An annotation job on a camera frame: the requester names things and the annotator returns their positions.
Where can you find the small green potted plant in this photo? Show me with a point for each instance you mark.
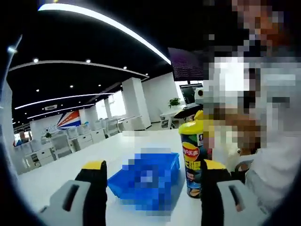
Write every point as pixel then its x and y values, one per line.
pixel 48 135

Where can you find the black flat desk object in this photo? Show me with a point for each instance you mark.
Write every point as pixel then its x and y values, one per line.
pixel 188 113

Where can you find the dark printed chip container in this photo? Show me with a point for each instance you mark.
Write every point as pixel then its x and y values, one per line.
pixel 191 164

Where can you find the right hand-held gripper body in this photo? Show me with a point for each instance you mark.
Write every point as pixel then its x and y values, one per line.
pixel 200 95

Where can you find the row of white office desks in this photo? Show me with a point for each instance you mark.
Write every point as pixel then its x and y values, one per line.
pixel 70 141

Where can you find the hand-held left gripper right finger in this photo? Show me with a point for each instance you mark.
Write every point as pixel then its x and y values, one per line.
pixel 216 202

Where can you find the white table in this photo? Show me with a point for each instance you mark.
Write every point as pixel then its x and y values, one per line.
pixel 70 150

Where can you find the blue plastic box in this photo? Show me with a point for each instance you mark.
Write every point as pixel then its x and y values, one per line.
pixel 114 184

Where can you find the large green potted plant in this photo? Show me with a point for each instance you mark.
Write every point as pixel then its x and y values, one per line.
pixel 174 103

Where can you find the ceiling air vent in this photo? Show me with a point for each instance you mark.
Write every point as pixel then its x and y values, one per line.
pixel 51 107

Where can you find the single white office desk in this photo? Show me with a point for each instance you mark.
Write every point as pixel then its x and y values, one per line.
pixel 169 116

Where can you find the large purple wall screen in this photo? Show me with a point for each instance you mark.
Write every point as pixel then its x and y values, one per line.
pixel 185 63

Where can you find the orange blue wall banner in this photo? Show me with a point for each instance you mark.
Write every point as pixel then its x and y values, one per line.
pixel 69 120

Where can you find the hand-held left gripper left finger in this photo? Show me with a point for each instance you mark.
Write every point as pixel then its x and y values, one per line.
pixel 70 202

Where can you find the dark computer monitor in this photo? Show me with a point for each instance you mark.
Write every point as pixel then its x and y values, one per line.
pixel 188 94

